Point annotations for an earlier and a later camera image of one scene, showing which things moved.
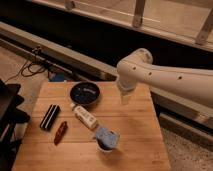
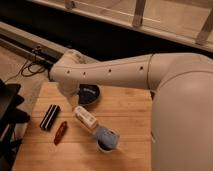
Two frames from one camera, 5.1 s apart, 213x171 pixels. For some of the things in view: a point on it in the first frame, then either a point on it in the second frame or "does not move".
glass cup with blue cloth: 106,139 does not move
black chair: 11,120 does not move
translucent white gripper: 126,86 -> 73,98
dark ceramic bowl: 84,93 does not move
